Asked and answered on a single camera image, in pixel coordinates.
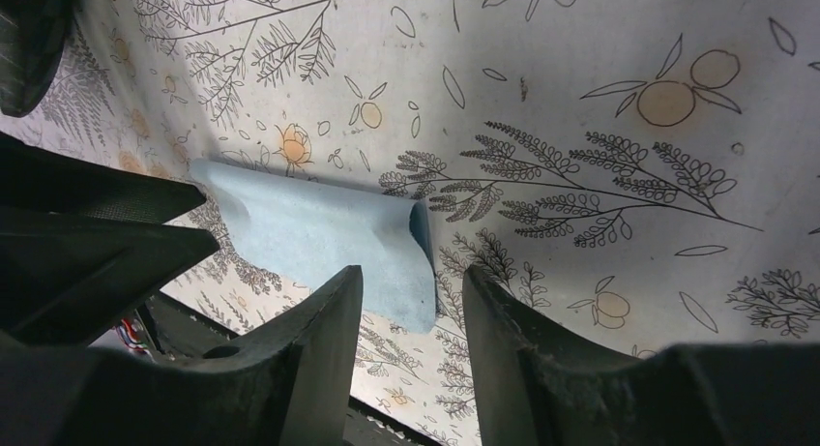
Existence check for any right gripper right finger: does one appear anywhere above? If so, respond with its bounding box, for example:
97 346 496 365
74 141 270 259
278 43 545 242
462 265 819 445

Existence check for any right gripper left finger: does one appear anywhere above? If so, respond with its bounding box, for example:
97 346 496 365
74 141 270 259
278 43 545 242
1 265 363 445

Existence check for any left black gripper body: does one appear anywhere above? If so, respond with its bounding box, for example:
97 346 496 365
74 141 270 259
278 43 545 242
1 0 74 118

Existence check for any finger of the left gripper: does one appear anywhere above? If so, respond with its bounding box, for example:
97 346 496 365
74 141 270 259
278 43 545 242
1 208 219 345
1 133 206 224

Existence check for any light blue cleaning cloth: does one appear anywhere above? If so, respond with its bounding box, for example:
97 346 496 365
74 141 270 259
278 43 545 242
190 160 437 334

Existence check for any floral patterned table mat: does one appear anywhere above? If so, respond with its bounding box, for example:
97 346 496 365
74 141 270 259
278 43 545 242
1 0 819 445

